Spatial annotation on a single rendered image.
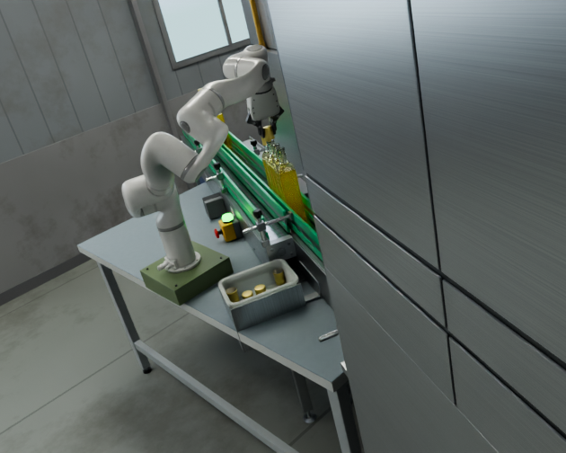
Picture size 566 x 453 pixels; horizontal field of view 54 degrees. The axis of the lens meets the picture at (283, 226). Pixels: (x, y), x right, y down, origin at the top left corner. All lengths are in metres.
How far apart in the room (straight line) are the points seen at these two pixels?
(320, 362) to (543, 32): 1.22
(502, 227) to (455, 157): 0.06
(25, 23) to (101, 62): 0.55
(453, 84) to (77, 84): 3.98
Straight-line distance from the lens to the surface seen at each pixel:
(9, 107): 4.15
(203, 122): 1.54
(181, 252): 1.91
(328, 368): 1.44
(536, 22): 0.33
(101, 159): 4.37
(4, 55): 4.16
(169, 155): 1.56
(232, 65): 1.72
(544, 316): 0.41
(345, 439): 1.63
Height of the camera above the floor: 1.67
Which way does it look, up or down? 25 degrees down
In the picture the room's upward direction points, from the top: 14 degrees counter-clockwise
